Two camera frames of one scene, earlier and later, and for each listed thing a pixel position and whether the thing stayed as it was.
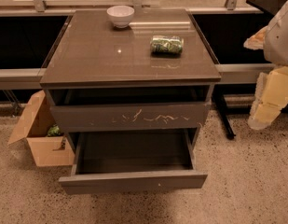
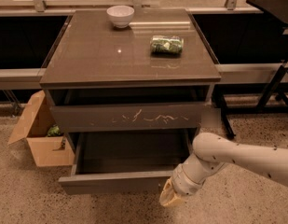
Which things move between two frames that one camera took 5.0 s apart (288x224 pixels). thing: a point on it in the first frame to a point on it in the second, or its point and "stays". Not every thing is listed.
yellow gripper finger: [274, 91] to [169, 196]
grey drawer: [132, 161] stays
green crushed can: [166, 46] stays
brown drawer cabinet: [103, 78] stays
